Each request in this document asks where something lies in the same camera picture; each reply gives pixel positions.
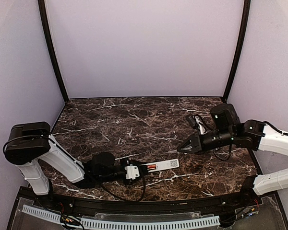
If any white remote control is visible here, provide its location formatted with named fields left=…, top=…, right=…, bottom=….
left=145, top=159, right=180, bottom=173

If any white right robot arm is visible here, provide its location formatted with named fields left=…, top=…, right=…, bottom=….
left=177, top=103, right=288, bottom=196

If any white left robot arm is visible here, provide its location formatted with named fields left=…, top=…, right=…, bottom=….
left=3, top=122, right=148, bottom=196

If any black front table rail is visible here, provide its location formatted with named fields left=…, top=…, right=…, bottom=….
left=34, top=180, right=263, bottom=215

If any white slotted cable duct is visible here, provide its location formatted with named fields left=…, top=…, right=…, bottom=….
left=22, top=205, right=220, bottom=230

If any black right frame post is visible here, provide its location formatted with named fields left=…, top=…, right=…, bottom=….
left=222, top=0, right=251, bottom=103

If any black frame post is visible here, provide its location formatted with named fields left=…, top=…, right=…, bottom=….
left=222, top=0, right=251, bottom=103
left=37, top=0, right=69, bottom=104

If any black left frame post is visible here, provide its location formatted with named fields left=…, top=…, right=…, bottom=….
left=37, top=0, right=69, bottom=104

